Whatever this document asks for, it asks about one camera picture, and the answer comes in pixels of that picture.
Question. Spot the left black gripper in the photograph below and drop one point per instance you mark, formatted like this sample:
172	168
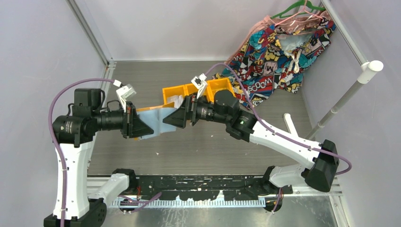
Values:
134	126

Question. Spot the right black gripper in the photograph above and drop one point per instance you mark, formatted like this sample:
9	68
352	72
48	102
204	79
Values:
187	110

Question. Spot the yellow card holder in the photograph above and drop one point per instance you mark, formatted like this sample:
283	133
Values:
153	117

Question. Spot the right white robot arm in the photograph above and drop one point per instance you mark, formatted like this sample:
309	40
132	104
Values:
243	125

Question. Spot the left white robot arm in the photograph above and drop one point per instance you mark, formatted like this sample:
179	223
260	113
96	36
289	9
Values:
74	139

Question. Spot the cards in left bin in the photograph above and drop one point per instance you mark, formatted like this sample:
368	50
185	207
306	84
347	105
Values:
176	99

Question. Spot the middle yellow bin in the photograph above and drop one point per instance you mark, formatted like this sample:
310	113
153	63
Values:
191	89

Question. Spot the right yellow bin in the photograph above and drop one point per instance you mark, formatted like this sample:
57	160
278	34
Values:
215	85

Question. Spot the colourful comic print shorts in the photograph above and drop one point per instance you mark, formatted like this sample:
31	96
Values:
258	72

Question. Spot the pink garment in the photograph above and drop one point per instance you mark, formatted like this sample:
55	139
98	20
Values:
263	32

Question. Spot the pink hanger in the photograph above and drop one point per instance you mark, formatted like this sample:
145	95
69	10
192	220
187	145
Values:
299	24

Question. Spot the green hanger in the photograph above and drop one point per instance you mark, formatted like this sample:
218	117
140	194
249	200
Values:
303	6

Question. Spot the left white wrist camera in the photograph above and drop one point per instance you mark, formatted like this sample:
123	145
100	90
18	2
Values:
123	93

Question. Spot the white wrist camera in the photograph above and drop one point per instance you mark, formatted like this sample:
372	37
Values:
200	83
123	93

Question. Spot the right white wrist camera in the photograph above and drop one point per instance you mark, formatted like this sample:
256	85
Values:
200	83

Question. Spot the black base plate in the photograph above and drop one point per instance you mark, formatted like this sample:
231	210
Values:
202	191

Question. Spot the white clothes rail pole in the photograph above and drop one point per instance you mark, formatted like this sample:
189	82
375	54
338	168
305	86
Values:
344	97

